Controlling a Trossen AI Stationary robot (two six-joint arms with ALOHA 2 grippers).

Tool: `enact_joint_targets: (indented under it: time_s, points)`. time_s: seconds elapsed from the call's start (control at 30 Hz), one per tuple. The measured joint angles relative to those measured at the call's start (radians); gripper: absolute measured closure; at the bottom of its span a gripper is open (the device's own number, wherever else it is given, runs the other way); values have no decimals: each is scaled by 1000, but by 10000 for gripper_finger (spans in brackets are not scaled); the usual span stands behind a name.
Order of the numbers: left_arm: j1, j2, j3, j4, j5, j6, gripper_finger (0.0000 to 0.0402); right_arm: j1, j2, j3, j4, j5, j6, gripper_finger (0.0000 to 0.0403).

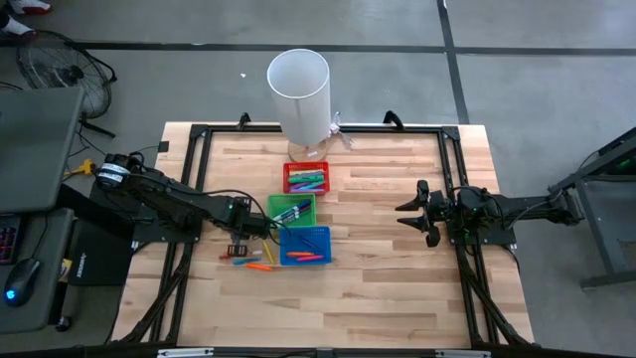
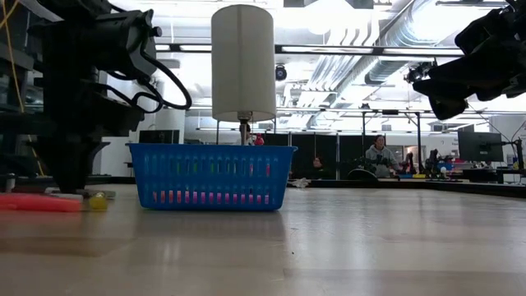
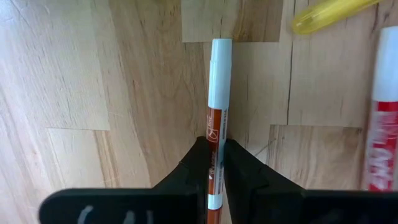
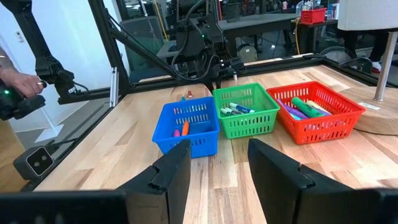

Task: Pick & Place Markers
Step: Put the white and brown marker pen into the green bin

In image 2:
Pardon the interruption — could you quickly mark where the yellow power cable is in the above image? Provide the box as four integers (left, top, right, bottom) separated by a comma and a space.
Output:
0, 0, 25, 113

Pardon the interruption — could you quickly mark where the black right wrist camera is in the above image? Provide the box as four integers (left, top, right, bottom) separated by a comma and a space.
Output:
454, 7, 514, 57

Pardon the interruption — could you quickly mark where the yellow thin highlighter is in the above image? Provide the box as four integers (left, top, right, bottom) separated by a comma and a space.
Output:
89, 192, 109, 211

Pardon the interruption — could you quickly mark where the black metal rig frame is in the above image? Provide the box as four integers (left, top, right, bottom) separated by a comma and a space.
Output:
0, 174, 526, 199

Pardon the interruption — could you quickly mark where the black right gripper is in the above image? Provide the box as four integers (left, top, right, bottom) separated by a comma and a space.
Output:
413, 53, 526, 121

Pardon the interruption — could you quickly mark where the person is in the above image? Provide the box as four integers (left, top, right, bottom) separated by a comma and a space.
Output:
307, 155, 330, 181
364, 134, 402, 179

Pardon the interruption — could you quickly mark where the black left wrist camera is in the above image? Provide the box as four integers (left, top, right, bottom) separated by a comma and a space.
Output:
84, 10, 162, 79

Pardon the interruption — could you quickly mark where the orange highlighter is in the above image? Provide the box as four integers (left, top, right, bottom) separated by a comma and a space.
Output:
0, 192, 83, 214
151, 191, 182, 206

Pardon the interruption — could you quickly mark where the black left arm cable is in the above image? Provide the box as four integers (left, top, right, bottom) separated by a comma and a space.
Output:
98, 40, 193, 114

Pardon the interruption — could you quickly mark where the black office chair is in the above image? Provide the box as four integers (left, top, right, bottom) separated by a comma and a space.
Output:
348, 168, 379, 182

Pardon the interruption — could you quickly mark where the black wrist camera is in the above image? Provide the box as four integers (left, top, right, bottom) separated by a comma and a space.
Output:
454, 7, 514, 57
84, 10, 162, 79

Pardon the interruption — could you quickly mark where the black room partition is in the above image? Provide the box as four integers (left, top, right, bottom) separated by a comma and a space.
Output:
262, 132, 367, 181

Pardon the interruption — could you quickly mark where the white cylindrical bucket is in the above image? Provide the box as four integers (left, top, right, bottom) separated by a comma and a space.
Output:
210, 3, 278, 146

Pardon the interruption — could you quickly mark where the pink highlighter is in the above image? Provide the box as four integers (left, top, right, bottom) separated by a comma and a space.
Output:
182, 191, 272, 206

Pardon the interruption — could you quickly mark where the black computer monitor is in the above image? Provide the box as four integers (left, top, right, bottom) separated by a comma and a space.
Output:
457, 130, 505, 164

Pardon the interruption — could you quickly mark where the black ceiling-mounted device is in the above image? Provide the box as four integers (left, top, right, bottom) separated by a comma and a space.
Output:
404, 61, 437, 83

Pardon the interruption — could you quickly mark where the black background rig frame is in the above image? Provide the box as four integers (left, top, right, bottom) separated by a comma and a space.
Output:
361, 109, 424, 157

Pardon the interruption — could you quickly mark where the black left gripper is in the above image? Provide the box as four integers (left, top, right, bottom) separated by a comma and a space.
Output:
16, 80, 145, 193

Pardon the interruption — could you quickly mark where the blue plastic basket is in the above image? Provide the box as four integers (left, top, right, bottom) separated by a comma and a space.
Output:
127, 142, 298, 212

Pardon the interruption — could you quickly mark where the red cap white marker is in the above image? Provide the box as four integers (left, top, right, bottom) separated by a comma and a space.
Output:
14, 187, 117, 201

